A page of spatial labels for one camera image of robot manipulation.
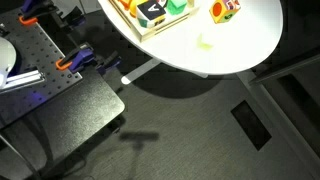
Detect aluminium extrusion rail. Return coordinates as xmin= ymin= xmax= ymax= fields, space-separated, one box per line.
xmin=0 ymin=68 xmax=46 ymax=95

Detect white table base legs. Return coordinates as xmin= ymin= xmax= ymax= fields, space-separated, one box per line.
xmin=120 ymin=57 xmax=210 ymax=85

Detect green toy block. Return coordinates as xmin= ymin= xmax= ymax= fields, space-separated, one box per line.
xmin=165 ymin=0 xmax=188 ymax=16

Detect black letter A cube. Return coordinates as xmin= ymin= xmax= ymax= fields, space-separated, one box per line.
xmin=135 ymin=0 xmax=167 ymax=29

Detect dark floor vent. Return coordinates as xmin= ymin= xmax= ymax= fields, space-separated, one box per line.
xmin=230 ymin=99 xmax=273 ymax=152

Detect black cart top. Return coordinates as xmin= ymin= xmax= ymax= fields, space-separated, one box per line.
xmin=0 ymin=68 xmax=126 ymax=180

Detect black perforated breadboard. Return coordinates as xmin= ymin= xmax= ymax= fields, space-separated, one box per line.
xmin=0 ymin=8 xmax=84 ymax=130

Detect wooden tray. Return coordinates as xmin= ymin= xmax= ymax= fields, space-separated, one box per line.
xmin=107 ymin=0 xmax=201 ymax=43

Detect red orange toy block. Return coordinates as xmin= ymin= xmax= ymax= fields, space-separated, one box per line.
xmin=118 ymin=0 xmax=133 ymax=10

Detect yellow orange colourful cube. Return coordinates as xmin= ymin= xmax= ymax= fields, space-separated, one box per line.
xmin=209 ymin=0 xmax=242 ymax=25

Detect purple orange spring clamp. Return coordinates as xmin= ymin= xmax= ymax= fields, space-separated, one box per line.
xmin=55 ymin=42 xmax=123 ymax=76
xmin=18 ymin=0 xmax=86 ymax=28

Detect yellow orange toy fruit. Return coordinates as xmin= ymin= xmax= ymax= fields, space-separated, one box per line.
xmin=129 ymin=0 xmax=148 ymax=19

